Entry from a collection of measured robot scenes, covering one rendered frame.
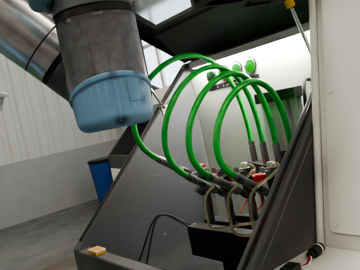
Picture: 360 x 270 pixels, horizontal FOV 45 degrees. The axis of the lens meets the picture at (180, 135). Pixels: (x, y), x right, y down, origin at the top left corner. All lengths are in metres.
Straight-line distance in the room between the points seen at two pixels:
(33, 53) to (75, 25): 0.13
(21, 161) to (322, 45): 7.07
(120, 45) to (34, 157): 7.46
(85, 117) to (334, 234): 0.61
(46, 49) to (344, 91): 0.56
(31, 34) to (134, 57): 0.16
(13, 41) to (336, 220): 0.64
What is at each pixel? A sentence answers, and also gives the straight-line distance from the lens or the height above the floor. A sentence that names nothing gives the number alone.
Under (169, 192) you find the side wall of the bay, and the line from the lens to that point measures 1.46.
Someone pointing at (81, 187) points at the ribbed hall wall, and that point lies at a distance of 8.17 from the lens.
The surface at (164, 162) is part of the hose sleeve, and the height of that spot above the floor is 1.17.
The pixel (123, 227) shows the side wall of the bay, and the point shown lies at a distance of 1.38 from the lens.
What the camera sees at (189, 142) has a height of 1.22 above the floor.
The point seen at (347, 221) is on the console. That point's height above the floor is 1.03.
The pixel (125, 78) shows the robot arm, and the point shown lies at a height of 1.32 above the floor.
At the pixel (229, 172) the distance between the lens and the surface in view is 0.87.
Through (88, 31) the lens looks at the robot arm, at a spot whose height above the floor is 1.37.
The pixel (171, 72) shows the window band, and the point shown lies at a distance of 7.23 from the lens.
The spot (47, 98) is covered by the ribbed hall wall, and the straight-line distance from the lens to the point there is 8.04.
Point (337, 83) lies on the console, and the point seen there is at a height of 1.28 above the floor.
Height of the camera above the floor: 1.28
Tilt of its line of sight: 3 degrees down
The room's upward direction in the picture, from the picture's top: 11 degrees counter-clockwise
